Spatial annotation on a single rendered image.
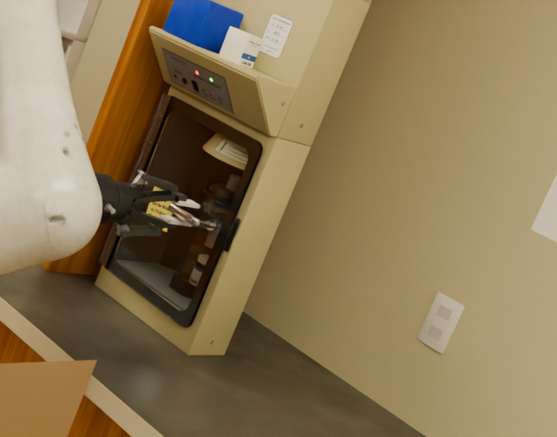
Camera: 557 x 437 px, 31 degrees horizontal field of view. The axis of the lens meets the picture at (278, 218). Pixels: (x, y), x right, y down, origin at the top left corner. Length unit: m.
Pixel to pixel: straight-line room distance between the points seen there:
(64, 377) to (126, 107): 1.04
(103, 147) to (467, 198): 0.78
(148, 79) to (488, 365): 0.93
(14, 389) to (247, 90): 0.89
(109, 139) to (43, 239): 0.99
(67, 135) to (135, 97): 0.94
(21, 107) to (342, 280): 1.23
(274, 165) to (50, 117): 0.79
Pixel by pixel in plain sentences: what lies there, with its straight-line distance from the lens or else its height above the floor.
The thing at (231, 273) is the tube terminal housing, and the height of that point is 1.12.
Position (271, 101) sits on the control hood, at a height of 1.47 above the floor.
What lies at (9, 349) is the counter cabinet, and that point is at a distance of 1.98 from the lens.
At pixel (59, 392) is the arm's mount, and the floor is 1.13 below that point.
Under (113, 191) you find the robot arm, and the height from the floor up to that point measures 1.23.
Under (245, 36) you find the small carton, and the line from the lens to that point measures 1.89.
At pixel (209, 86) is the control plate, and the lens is 1.95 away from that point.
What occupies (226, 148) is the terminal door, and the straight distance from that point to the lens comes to 1.95.
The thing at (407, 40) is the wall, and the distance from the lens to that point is 2.30.
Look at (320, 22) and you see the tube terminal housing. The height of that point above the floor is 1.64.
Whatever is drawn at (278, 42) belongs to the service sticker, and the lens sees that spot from 1.94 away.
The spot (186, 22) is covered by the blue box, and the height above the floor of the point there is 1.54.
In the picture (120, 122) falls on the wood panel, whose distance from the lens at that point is 2.13.
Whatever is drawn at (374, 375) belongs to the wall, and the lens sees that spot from 2.24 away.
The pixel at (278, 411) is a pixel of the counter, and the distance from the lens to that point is 1.91.
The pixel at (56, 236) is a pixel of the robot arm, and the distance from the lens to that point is 1.15.
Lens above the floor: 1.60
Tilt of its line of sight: 10 degrees down
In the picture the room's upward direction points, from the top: 23 degrees clockwise
